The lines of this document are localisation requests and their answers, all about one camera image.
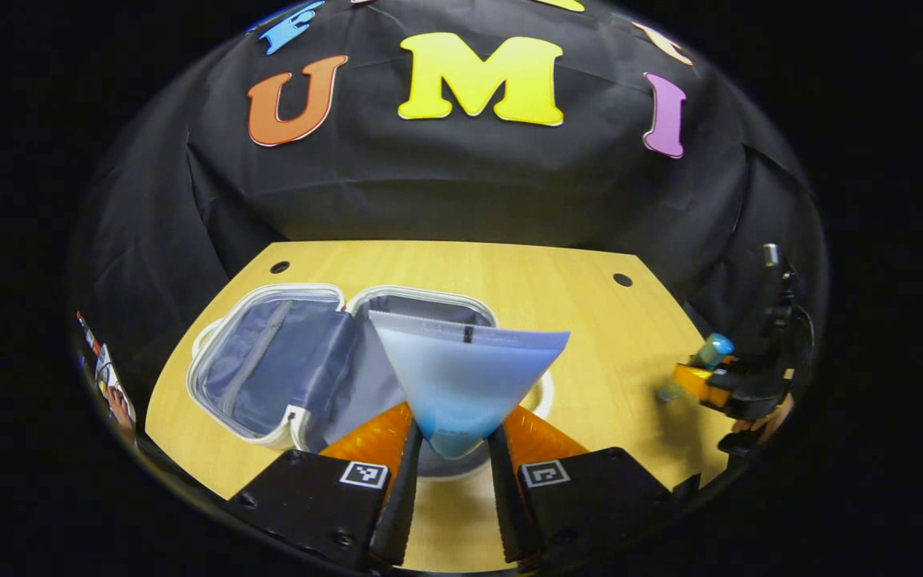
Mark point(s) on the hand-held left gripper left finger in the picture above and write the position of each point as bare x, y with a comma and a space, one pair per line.
401, 505

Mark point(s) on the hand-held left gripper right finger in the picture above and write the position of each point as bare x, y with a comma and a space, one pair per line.
505, 505

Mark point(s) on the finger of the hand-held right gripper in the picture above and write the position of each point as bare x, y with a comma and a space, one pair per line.
702, 383

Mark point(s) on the blue bottle with cap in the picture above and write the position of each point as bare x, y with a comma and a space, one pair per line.
716, 349

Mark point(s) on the white and blue squeeze tube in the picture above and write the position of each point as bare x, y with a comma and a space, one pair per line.
461, 377

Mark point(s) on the white suitcase with grey lining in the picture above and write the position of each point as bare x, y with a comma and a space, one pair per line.
285, 361

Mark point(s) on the colourful background clutter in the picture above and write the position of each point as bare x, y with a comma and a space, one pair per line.
109, 377

